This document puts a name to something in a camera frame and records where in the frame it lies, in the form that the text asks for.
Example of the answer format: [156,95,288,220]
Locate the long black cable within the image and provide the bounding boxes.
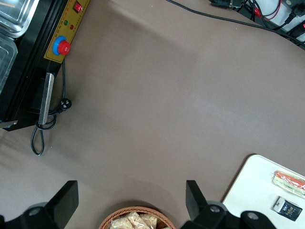
[165,0,305,50]

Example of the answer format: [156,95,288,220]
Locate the black sealing machine yellow panel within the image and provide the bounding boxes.
[0,0,92,133]

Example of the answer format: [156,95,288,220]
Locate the round wicker basket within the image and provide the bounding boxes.
[98,206,176,229]

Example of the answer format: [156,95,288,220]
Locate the clear bagged cracker snack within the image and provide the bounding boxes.
[110,217,132,229]
[139,213,159,229]
[126,211,146,229]

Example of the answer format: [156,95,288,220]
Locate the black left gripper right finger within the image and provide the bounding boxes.
[182,180,239,229]

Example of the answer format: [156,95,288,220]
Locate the red wire bundle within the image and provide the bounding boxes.
[251,0,282,21]

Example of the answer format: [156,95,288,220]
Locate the plastic wrapped triangle sandwich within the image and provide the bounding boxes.
[269,170,305,200]

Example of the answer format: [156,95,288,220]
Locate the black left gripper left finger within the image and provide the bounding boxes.
[22,180,79,229]

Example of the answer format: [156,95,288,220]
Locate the clear lidded steel container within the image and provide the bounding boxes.
[0,39,19,95]

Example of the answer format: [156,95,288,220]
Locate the small black carton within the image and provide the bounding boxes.
[272,196,304,222]

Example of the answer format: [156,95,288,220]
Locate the shiny steel container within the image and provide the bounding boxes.
[0,0,40,39]

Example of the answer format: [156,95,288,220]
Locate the cream plastic serving tray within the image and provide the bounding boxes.
[221,154,305,229]

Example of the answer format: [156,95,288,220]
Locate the black machine power cable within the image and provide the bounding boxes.
[30,59,73,156]

